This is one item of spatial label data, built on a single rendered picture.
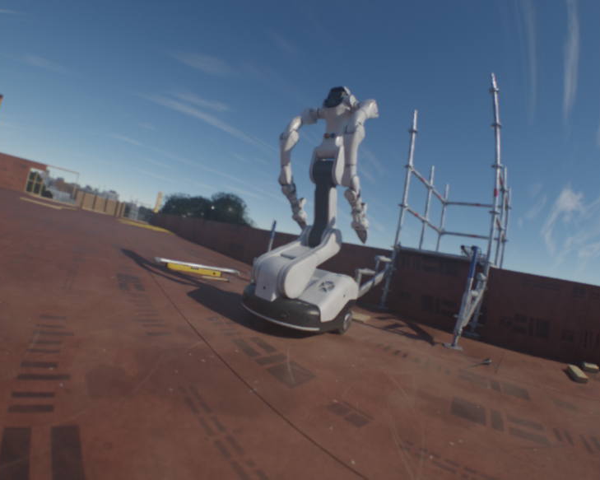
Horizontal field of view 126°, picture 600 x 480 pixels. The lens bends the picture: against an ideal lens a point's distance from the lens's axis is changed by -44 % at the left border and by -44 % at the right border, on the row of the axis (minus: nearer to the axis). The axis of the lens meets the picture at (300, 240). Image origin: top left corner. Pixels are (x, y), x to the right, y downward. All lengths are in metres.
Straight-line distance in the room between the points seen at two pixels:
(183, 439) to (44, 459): 0.31
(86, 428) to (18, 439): 0.16
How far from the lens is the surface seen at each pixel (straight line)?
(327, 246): 1.56
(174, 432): 0.68
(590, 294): 3.01
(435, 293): 3.07
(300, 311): 1.32
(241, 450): 0.66
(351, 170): 1.44
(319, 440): 0.75
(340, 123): 1.75
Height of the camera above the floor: 0.46
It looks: 2 degrees up
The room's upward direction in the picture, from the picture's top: 13 degrees clockwise
